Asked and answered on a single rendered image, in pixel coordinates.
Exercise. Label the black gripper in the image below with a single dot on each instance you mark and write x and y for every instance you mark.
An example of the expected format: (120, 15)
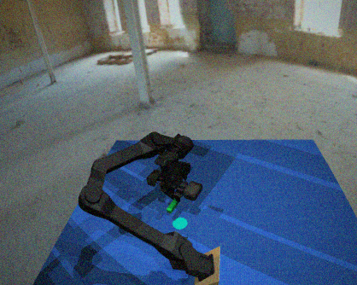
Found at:
(170, 182)

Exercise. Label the cyan circle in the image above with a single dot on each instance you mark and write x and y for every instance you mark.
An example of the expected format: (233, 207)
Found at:
(179, 223)

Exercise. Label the green rectangular post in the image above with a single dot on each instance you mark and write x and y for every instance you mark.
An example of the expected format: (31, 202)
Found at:
(172, 206)

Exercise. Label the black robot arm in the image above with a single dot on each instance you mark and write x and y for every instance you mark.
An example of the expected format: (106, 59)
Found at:
(93, 200)

